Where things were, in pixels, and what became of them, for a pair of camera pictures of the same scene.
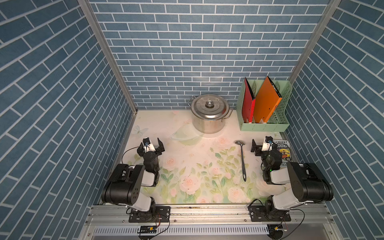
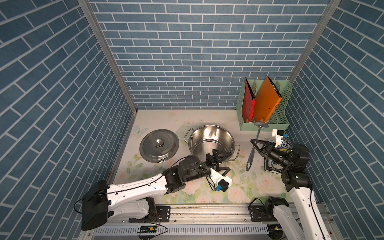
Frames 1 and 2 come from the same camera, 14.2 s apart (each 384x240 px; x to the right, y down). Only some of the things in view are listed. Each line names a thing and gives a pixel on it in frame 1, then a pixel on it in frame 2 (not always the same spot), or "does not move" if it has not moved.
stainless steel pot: x=208 y=112 → x=203 y=139
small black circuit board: x=148 y=229 does not move
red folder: x=248 y=103 does not move
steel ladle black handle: x=241 y=143 → x=260 y=125
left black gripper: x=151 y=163 → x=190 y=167
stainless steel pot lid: x=210 y=106 → x=159 y=145
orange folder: x=266 y=100 does not move
